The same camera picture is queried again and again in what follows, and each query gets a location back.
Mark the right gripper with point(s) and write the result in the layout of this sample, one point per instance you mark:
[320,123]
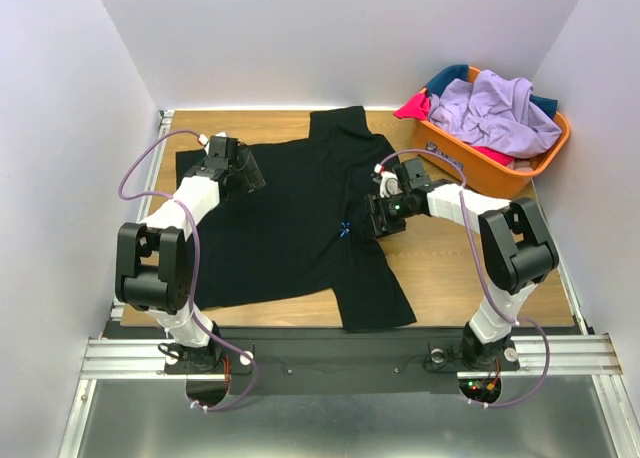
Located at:
[377,218]

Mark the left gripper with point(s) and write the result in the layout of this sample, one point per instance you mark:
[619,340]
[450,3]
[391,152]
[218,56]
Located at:
[251,180]

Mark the black t shirt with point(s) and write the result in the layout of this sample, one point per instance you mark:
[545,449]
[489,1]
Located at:
[306,230]

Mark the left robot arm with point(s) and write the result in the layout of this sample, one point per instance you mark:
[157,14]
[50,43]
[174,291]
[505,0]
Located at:
[158,257]

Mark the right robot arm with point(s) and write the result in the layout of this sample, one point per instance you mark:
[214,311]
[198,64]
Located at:
[511,246]

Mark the orange laundry basket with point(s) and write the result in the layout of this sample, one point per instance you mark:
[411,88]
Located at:
[488,171]

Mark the pink t shirt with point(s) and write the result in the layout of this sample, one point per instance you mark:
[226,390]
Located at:
[417,107]

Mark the dark blue t shirt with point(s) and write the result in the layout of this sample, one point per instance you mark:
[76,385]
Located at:
[437,84]

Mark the lavender t shirt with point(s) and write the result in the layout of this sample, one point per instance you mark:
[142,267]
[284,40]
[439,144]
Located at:
[495,113]

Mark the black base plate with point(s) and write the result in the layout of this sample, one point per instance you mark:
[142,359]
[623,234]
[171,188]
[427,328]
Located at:
[312,383]

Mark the right side aluminium rail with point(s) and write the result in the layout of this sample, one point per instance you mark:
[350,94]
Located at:
[562,276]

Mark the aluminium frame rail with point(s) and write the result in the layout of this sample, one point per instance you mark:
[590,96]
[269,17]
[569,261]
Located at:
[327,351]

